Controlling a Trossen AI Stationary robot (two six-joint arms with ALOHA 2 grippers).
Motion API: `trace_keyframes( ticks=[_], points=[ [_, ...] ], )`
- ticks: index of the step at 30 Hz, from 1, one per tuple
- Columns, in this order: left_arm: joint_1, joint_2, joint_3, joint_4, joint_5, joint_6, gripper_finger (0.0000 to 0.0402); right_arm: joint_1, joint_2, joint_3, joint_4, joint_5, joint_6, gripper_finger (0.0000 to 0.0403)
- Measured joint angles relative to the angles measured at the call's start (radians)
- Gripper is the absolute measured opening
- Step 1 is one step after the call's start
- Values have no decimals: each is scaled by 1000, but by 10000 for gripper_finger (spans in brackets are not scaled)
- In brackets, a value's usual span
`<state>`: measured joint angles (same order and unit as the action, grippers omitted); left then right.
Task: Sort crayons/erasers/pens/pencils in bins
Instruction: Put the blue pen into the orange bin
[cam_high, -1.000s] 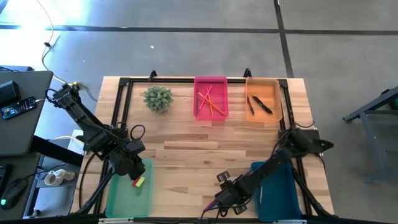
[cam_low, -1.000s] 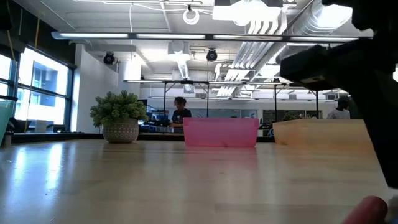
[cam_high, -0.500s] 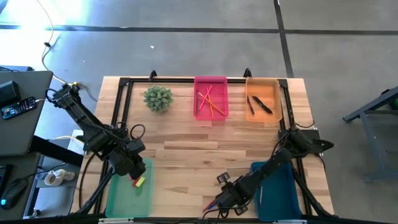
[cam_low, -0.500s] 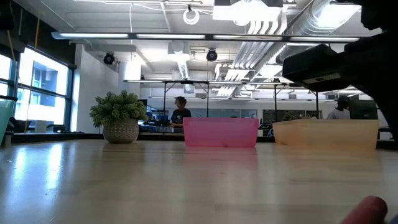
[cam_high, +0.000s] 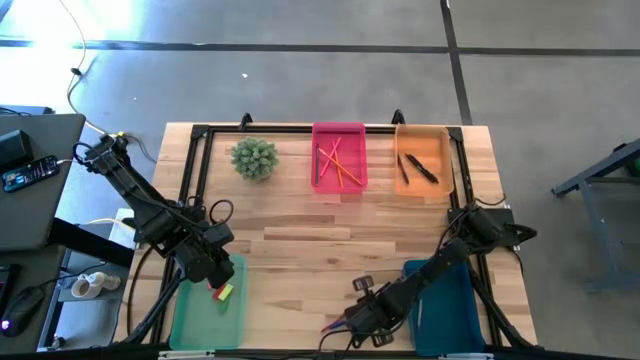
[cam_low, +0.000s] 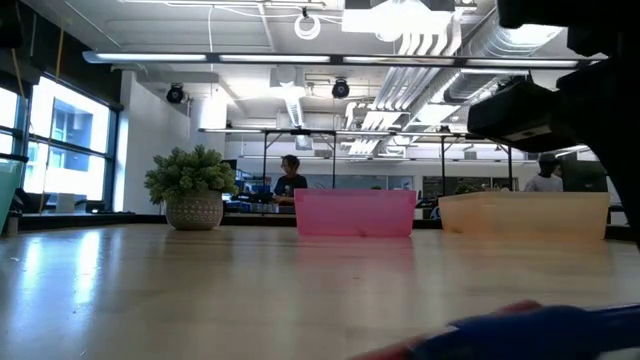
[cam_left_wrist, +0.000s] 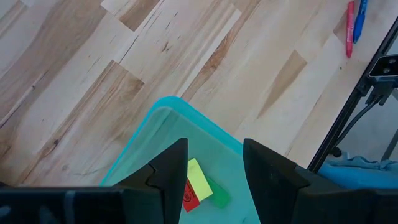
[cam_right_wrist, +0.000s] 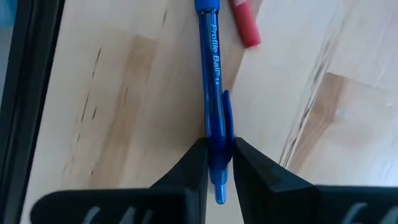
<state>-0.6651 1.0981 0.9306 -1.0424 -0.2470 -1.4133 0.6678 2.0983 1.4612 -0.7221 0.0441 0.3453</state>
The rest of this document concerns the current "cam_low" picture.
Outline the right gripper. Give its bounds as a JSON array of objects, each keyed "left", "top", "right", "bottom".
[{"left": 466, "top": 0, "right": 640, "bottom": 254}]

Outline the blue pen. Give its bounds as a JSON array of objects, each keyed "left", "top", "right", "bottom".
[{"left": 407, "top": 303, "right": 640, "bottom": 360}]

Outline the green plastic bin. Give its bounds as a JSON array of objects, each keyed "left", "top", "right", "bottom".
[{"left": 0, "top": 158, "right": 25, "bottom": 236}]

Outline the white ceiling fixture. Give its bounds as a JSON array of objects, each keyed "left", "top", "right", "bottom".
[{"left": 341, "top": 0, "right": 455, "bottom": 42}]

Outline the large glass window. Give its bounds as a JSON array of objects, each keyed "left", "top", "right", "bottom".
[{"left": 0, "top": 74, "right": 121, "bottom": 214}]

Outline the orange plastic bin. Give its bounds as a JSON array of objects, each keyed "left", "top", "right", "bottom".
[{"left": 437, "top": 191, "right": 612, "bottom": 242}]

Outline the white cable coil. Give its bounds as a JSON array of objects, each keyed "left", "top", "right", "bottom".
[{"left": 293, "top": 11, "right": 322, "bottom": 42}]

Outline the black aluminium table frame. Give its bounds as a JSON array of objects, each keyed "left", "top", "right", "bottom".
[{"left": 17, "top": 212, "right": 636, "bottom": 242}]

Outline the pink plastic bin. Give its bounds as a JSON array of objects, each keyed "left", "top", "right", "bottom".
[{"left": 293, "top": 187, "right": 418, "bottom": 238}]

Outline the person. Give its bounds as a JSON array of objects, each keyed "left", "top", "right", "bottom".
[
  {"left": 272, "top": 154, "right": 310, "bottom": 207},
  {"left": 523, "top": 152, "right": 565, "bottom": 194}
]

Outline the black background rig frame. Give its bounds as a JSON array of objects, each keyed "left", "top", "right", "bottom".
[
  {"left": 439, "top": 132, "right": 514, "bottom": 192},
  {"left": 261, "top": 128, "right": 338, "bottom": 191}
]

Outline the black monitor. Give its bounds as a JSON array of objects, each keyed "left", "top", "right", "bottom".
[{"left": 559, "top": 158, "right": 609, "bottom": 194}]

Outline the silver ventilation duct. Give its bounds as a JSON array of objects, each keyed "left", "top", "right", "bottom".
[{"left": 442, "top": 0, "right": 569, "bottom": 104}]

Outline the green potted plant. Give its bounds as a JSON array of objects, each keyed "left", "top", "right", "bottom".
[{"left": 143, "top": 144, "right": 241, "bottom": 232}]

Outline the long ceiling light bar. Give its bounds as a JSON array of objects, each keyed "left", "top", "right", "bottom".
[{"left": 82, "top": 48, "right": 609, "bottom": 71}]

